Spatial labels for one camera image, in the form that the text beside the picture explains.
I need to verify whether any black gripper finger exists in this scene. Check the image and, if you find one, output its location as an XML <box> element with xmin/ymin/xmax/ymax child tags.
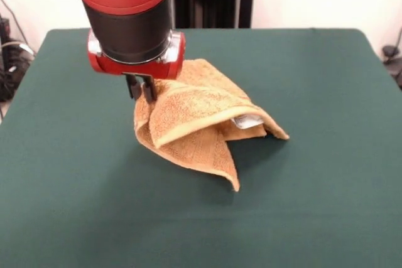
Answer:
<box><xmin>141</xmin><ymin>75</ymin><xmax>158</xmax><ymax>104</ymax></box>
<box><xmin>124</xmin><ymin>73</ymin><xmax>141</xmax><ymax>101</ymax></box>

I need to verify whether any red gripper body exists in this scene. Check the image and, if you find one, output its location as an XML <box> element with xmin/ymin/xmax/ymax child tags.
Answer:
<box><xmin>87</xmin><ymin>33</ymin><xmax>187</xmax><ymax>80</ymax></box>

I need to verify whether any black equipment with cables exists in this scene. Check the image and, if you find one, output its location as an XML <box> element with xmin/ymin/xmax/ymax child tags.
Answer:
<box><xmin>0</xmin><ymin>16</ymin><xmax>34</xmax><ymax>102</ymax></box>

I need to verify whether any thin black cable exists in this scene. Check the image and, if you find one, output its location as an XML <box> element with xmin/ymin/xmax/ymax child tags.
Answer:
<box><xmin>0</xmin><ymin>0</ymin><xmax>31</xmax><ymax>49</ymax></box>

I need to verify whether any black floor device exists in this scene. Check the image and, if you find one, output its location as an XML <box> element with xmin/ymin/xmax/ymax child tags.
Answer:
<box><xmin>381</xmin><ymin>45</ymin><xmax>402</xmax><ymax>90</ymax></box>

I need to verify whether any dark green table cloth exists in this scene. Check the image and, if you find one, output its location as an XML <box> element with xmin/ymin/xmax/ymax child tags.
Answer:
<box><xmin>0</xmin><ymin>28</ymin><xmax>402</xmax><ymax>268</ymax></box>

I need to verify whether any orange terry towel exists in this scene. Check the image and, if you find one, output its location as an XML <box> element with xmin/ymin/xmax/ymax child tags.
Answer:
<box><xmin>133</xmin><ymin>58</ymin><xmax>290</xmax><ymax>193</ymax></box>

